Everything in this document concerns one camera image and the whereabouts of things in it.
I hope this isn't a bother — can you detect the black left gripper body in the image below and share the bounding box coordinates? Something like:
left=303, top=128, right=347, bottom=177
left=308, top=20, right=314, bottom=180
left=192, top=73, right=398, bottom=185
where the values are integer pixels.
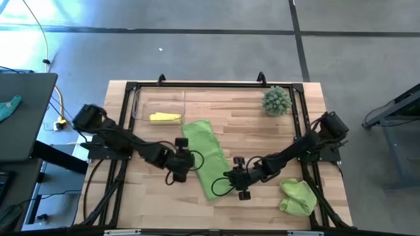
left=165, top=147, right=197, bottom=176

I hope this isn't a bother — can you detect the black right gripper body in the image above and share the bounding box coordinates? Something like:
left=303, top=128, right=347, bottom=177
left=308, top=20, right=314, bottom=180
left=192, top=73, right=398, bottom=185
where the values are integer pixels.
left=225, top=163, right=266, bottom=192

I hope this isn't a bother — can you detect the yellow microfiber towel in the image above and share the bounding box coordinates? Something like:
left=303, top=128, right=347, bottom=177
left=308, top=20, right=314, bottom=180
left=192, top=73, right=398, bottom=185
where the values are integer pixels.
left=149, top=111, right=182, bottom=127

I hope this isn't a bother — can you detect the clear plastic basket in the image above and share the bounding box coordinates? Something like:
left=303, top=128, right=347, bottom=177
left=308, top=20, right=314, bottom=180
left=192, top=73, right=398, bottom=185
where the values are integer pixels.
left=131, top=88, right=187, bottom=124

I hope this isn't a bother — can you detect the light green microfiber towel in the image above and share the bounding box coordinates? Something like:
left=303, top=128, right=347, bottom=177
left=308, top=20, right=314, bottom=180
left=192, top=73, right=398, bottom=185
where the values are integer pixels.
left=278, top=178, right=318, bottom=218

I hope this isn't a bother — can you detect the artificial potted plant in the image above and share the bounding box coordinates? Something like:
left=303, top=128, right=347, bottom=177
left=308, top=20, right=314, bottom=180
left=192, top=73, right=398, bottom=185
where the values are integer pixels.
left=261, top=85, right=293, bottom=117

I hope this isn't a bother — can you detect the black desk crossbar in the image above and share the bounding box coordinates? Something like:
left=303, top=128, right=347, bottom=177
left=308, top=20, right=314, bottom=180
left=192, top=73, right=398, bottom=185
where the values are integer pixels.
left=31, top=140, right=89, bottom=175

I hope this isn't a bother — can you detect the dark grey side desk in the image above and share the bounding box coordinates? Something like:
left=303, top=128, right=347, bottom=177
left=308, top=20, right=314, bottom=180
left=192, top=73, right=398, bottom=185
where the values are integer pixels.
left=0, top=72, right=59, bottom=164

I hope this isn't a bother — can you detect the black grey equipment stand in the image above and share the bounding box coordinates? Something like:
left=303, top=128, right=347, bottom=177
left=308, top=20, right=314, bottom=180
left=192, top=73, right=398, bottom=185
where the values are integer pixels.
left=362, top=83, right=420, bottom=131

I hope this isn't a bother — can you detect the teal cloth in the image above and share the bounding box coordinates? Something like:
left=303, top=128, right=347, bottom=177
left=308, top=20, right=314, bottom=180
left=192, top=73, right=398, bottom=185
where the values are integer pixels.
left=0, top=94, right=22, bottom=124

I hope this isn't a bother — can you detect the black left camera cable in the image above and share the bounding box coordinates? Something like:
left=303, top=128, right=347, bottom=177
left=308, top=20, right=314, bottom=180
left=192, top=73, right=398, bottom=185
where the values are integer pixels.
left=165, top=149, right=205, bottom=187

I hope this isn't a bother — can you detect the black camera cable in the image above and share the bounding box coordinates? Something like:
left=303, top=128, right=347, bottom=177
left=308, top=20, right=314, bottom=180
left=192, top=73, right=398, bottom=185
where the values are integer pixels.
left=210, top=177, right=237, bottom=198
left=165, top=149, right=205, bottom=187

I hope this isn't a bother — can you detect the black right camera cable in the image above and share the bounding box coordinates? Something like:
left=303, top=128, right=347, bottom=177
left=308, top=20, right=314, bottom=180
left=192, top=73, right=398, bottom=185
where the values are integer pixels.
left=210, top=177, right=237, bottom=198

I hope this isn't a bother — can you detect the black aluminium table frame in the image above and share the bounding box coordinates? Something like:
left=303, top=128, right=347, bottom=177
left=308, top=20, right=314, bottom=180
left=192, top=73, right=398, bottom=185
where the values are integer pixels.
left=75, top=80, right=354, bottom=232

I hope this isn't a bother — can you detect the silver edge bracket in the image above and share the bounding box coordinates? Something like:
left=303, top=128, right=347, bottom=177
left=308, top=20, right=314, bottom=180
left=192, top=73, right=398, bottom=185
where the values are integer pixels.
left=103, top=229, right=142, bottom=236
left=287, top=230, right=326, bottom=236

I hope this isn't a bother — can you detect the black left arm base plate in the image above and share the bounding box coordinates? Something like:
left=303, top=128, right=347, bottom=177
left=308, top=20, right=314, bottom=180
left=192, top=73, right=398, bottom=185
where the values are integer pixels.
left=87, top=134, right=135, bottom=161

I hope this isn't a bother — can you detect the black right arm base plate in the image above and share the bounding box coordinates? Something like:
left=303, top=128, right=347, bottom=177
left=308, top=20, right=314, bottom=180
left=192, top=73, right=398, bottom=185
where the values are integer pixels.
left=294, top=134, right=342, bottom=163

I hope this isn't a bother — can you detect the yellow power cable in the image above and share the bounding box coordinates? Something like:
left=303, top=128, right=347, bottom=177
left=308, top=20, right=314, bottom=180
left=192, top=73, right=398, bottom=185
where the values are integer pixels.
left=53, top=85, right=69, bottom=131

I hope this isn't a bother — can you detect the white floor cable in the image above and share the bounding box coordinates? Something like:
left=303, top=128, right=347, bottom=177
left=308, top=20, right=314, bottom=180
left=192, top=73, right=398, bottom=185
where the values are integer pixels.
left=21, top=0, right=51, bottom=73

